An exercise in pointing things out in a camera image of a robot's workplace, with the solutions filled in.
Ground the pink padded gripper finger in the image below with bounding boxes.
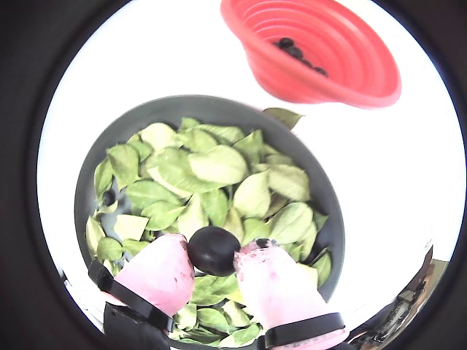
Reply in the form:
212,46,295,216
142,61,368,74
232,237,347,350
87,233,197,350

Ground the dark grey bowl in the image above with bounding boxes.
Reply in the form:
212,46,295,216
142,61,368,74
74,94,346,350

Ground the red collapsible cup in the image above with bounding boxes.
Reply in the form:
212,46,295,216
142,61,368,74
220,0,402,110

